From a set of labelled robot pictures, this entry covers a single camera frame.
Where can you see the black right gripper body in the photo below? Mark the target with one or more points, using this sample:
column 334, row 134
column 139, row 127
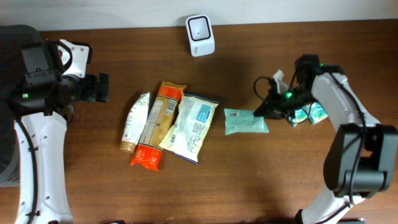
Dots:
column 285, row 104

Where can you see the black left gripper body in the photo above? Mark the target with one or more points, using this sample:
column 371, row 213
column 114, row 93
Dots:
column 86, row 88

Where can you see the teal Kleenex tissue pack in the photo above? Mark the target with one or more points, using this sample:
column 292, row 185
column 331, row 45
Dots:
column 297, row 117

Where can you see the teal wet wipes pack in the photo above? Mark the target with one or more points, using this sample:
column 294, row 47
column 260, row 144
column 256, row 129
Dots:
column 243, row 121

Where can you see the white bamboo print tube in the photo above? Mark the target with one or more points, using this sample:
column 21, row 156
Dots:
column 135, row 122

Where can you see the orange spaghetti package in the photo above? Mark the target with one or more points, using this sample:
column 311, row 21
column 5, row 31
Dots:
column 148, row 151

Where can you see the white yellow wipes bag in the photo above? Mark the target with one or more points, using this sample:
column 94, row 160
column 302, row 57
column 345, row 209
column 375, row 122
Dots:
column 186, row 136

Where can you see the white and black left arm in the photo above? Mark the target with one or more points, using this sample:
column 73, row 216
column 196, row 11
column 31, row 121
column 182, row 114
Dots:
column 54, row 80

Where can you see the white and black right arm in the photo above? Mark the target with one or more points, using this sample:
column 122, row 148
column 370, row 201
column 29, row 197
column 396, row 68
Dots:
column 361, row 160

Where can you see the white barcode scanner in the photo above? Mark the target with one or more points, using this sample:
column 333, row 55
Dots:
column 200, row 35

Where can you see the grey plastic mesh basket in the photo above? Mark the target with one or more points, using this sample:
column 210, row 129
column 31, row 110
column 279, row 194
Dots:
column 12, row 71

